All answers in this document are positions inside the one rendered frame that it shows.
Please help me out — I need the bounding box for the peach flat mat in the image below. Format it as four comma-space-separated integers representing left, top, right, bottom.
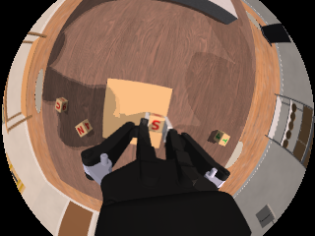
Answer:
102, 79, 172, 148

